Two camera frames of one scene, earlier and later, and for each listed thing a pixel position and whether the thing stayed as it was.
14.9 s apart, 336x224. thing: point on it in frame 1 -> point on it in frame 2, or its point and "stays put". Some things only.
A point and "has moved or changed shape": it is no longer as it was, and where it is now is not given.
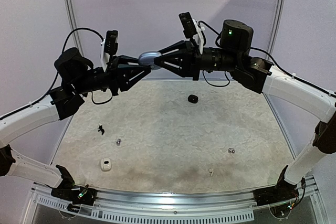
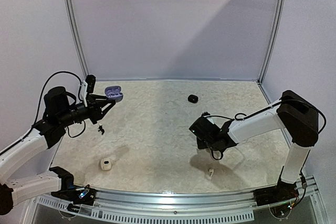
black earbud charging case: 192,98 stays put
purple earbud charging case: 147,58 has moved or changed shape
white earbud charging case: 106,163 stays put
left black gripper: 117,76 -> 95,108
